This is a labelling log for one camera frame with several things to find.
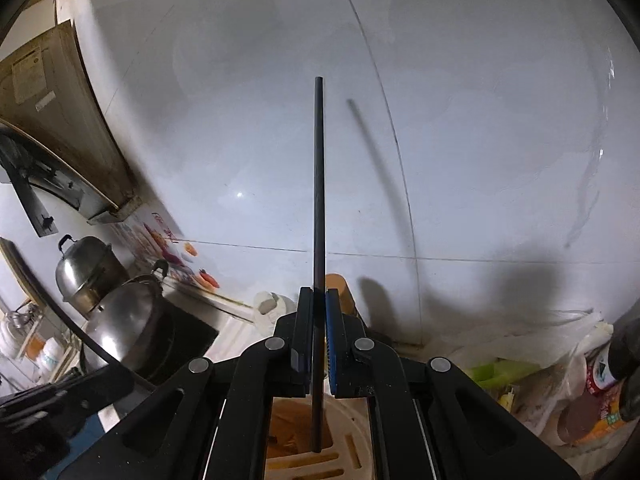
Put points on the beige round utensil holder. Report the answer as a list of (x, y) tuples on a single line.
[(345, 440)]

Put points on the black induction cooktop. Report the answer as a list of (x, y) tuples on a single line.
[(192, 330)]

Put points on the metal dish rack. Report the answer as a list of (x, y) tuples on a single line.
[(25, 332)]

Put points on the steel bowl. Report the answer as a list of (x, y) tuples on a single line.
[(14, 320)]

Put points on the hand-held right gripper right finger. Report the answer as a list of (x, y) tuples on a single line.
[(331, 340)]

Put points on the range hood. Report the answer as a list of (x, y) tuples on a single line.
[(45, 180), (55, 105)]

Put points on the steel steamer pot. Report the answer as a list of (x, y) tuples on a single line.
[(85, 275)]

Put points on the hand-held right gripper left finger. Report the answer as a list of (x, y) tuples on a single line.
[(302, 330)]

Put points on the colourful wall sticker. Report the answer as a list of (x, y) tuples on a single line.
[(165, 245)]

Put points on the clear plastic bag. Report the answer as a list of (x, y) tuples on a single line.
[(550, 355)]

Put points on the wooden cutting board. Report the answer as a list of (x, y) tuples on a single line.
[(7, 255)]

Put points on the green packet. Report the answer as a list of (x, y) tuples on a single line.
[(492, 372)]

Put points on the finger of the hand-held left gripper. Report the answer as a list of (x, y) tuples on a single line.
[(75, 390)]

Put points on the steel wok lid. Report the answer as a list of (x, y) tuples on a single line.
[(130, 320)]

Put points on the orange seasoning pouch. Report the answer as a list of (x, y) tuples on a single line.
[(600, 375)]

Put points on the white jar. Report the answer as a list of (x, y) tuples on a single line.
[(272, 307)]

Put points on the yellow seasoning packet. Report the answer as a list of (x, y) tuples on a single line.
[(507, 401)]

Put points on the black chopstick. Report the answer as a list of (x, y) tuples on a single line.
[(318, 185)]

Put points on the soy sauce bottle orange label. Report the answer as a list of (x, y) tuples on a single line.
[(626, 350)]

